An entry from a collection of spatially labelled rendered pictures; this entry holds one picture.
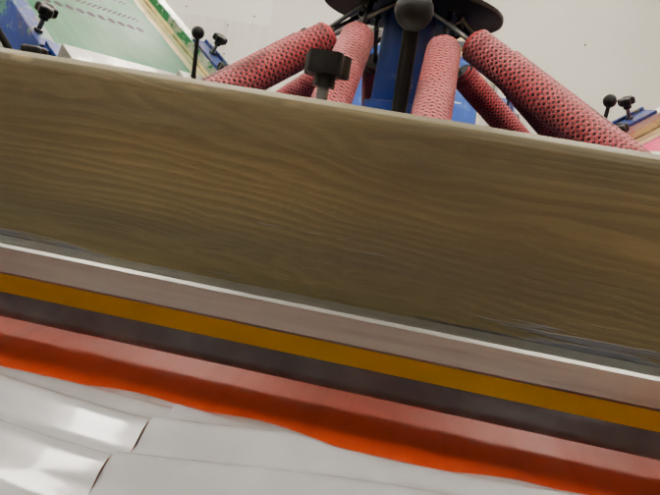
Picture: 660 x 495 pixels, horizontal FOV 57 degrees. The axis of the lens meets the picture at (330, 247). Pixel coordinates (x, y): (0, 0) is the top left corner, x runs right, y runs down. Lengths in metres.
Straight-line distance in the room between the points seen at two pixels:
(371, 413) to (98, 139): 0.13
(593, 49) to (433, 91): 3.82
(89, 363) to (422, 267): 0.12
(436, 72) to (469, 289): 0.63
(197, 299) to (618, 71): 4.44
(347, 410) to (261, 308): 0.05
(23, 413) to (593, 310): 0.17
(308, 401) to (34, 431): 0.09
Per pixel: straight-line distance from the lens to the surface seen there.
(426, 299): 0.20
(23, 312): 0.26
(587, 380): 0.20
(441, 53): 0.86
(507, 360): 0.20
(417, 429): 0.22
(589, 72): 4.54
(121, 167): 0.22
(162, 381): 0.23
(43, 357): 0.24
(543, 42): 4.50
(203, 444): 0.18
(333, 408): 0.22
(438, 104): 0.75
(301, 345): 0.22
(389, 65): 1.04
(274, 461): 0.18
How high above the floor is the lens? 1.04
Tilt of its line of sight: 8 degrees down
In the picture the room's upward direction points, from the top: 10 degrees clockwise
